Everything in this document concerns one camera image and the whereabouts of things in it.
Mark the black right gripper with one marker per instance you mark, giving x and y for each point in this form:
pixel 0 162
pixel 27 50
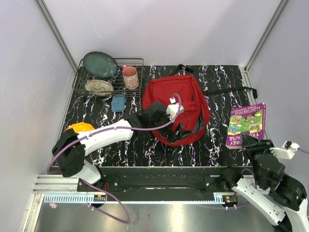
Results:
pixel 263 145

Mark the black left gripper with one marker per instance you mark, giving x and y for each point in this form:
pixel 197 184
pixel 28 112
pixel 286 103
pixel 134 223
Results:
pixel 175 136

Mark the red student backpack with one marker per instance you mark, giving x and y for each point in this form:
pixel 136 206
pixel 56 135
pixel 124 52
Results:
pixel 186 91

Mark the purple treehouse book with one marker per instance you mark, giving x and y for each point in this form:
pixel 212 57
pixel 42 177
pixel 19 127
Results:
pixel 248 120

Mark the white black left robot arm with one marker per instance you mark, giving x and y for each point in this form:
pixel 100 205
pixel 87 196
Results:
pixel 73 146

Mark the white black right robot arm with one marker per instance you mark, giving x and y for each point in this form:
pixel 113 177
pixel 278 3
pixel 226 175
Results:
pixel 285 207

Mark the pink cartoon mug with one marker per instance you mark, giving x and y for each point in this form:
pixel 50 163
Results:
pixel 130 77

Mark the speckled beige small plate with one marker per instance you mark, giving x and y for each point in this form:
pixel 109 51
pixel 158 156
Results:
pixel 99 86

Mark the orange plastic plate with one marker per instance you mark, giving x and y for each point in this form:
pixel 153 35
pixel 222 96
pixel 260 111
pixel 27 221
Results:
pixel 80 127

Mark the teal ceramic plate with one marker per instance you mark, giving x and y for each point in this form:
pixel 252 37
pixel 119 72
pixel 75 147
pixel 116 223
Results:
pixel 100 64

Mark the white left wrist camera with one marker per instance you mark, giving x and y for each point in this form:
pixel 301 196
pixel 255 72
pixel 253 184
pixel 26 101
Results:
pixel 174 108

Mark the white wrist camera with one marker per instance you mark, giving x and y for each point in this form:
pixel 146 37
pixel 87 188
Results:
pixel 286 151
pixel 174 108

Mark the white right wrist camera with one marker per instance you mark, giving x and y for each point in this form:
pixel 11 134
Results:
pixel 286 151

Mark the dark wire dish rack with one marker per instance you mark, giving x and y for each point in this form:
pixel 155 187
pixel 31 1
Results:
pixel 82 76

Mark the aluminium frame rail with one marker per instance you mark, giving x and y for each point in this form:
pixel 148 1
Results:
pixel 58 184

